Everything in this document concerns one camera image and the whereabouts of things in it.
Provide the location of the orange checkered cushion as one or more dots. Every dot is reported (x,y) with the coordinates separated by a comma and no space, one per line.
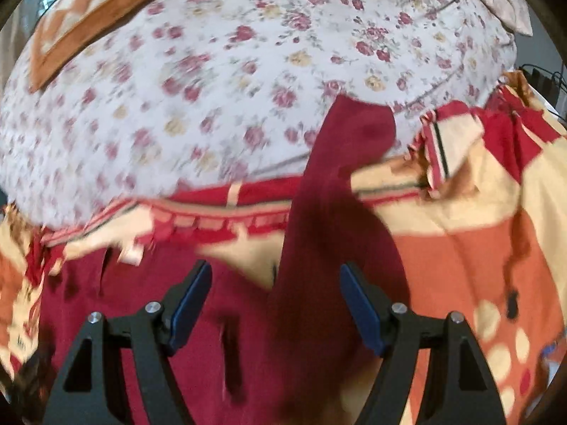
(48,66)

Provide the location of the red yellow printed bedsheet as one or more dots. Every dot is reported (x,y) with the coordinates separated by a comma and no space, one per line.
(465,252)

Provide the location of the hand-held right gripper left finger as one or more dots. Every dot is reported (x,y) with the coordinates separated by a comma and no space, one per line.
(192,305)

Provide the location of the maroon garment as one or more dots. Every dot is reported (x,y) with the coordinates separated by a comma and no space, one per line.
(319,230)

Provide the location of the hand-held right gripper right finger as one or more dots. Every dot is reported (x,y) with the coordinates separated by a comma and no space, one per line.
(361,310)

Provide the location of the white floral duvet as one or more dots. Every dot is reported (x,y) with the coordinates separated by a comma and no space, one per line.
(221,75)

